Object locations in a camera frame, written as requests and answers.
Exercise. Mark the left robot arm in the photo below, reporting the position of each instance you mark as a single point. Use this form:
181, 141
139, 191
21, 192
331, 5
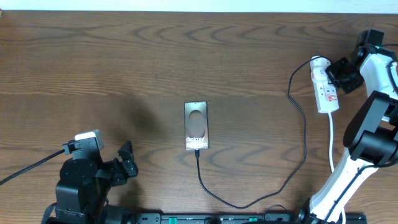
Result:
85, 181

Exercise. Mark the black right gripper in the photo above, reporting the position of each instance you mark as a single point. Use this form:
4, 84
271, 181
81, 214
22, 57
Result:
331, 70

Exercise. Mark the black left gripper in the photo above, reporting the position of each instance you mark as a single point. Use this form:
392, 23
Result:
118, 176

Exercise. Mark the gold Samsung Galaxy smartphone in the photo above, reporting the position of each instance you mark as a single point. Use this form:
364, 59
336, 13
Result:
196, 125

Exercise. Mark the white power strip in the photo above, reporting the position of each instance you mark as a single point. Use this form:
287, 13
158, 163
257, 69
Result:
325, 91

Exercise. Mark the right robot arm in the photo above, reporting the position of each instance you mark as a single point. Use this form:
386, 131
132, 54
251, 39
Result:
370, 139

